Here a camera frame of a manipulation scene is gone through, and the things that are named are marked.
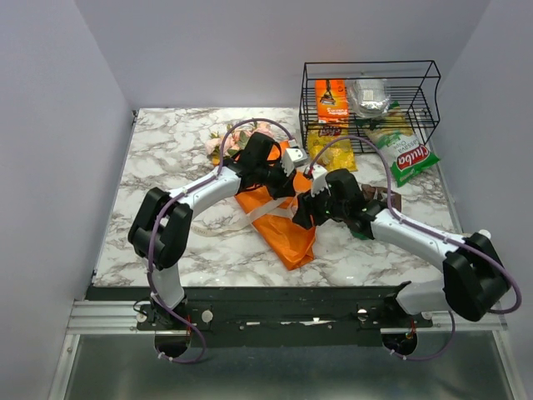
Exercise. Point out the cream lotion pump bottle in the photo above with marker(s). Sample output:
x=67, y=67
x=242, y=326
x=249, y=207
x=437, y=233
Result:
x=485, y=233

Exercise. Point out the orange wrapping paper sheet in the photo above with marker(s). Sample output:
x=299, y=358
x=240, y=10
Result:
x=291, y=243

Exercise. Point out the cream printed ribbon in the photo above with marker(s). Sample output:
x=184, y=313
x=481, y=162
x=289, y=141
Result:
x=284, y=207

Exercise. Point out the silver foil packet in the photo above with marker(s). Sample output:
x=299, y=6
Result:
x=369, y=98

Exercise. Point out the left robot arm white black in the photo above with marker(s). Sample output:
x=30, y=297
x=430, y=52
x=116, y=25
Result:
x=160, y=230

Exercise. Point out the green brown snack bag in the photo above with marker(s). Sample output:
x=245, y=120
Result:
x=380, y=194

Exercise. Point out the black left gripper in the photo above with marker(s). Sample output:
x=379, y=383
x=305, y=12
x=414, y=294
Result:
x=286, y=187

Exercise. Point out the orange razor package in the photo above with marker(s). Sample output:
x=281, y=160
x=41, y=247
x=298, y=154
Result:
x=332, y=105

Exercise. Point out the yellow lays chip bag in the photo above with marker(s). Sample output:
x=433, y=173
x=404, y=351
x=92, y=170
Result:
x=337, y=156

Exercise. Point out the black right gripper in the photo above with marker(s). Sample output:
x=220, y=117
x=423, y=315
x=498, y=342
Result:
x=307, y=204

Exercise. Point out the pink fake flower bunch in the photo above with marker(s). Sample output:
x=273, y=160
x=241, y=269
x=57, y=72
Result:
x=260, y=127

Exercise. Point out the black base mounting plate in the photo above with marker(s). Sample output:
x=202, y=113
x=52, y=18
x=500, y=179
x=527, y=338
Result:
x=279, y=317

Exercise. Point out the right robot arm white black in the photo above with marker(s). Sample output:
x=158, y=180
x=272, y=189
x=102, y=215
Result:
x=472, y=281

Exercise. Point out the aluminium frame rail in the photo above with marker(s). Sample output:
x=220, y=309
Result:
x=104, y=356

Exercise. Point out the green white cassava chip bag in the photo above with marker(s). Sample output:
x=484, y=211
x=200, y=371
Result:
x=405, y=154

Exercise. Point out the black wire basket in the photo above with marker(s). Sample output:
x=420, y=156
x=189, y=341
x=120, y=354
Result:
x=412, y=83

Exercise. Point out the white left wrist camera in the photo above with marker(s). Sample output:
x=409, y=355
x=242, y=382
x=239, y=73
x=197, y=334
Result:
x=292, y=158

